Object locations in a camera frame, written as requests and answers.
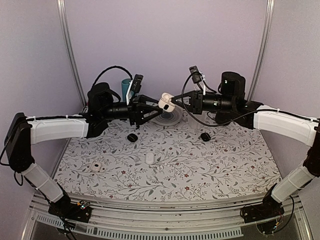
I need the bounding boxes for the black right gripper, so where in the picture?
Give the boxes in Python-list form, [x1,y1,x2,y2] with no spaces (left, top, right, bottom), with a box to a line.
[172,89,236,114]

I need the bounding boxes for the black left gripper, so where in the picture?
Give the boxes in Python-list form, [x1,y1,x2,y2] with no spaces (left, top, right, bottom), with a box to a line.
[101,94,164,125]

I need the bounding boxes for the beige earbud charging case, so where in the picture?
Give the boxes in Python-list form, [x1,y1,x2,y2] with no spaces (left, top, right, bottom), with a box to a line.
[158,92,176,113]

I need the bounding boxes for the black earbud case gold trim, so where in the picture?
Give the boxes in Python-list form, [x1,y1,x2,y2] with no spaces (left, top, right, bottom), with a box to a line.
[200,132,211,142]

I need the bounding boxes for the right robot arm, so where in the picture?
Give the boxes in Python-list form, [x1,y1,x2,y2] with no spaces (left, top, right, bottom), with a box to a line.
[170,71,320,218]

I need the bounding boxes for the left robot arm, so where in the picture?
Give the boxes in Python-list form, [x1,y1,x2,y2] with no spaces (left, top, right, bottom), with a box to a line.
[2,82,165,217]

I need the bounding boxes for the small black earbud case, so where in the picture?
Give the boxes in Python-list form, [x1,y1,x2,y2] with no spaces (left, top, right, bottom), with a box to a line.
[127,133,138,143]

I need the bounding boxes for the white open earbud case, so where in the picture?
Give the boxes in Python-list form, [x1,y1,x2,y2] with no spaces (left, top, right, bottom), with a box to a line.
[91,162,102,172]

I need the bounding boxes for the grey spiral plate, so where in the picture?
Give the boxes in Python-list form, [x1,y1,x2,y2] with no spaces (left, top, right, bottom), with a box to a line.
[151,109,183,127]

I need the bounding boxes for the teal cup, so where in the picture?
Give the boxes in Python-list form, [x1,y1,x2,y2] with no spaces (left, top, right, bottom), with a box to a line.
[121,78,131,102]

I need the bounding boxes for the floral patterned table mat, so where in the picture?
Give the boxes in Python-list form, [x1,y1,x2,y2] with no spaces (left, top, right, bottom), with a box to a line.
[54,111,282,202]

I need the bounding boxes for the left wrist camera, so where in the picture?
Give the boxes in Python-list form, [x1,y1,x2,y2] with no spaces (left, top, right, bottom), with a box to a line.
[125,74,144,105]

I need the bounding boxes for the right aluminium frame post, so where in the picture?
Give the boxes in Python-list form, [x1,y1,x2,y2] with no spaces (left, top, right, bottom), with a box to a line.
[247,0,275,101]

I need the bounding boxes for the aluminium front rail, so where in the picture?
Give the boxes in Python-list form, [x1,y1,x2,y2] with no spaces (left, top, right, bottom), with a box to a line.
[21,193,313,240]

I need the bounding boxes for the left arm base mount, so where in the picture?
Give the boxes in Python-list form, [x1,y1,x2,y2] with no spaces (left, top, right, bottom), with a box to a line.
[48,195,93,223]

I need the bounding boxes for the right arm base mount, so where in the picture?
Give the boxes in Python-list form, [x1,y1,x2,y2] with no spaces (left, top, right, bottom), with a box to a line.
[240,192,285,235]

